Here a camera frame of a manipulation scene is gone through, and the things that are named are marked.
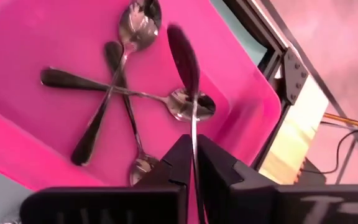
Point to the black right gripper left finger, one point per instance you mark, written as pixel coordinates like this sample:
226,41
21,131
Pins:
104,205

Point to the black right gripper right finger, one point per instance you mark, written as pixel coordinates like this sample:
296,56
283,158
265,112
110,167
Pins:
259,205

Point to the steel spoon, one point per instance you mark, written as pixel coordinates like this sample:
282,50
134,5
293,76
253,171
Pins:
138,28
183,59
113,53
64,79

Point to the pink plastic bin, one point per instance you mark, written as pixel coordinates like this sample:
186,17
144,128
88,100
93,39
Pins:
26,40

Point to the black table frame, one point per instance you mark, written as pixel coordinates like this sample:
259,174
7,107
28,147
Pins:
294,74

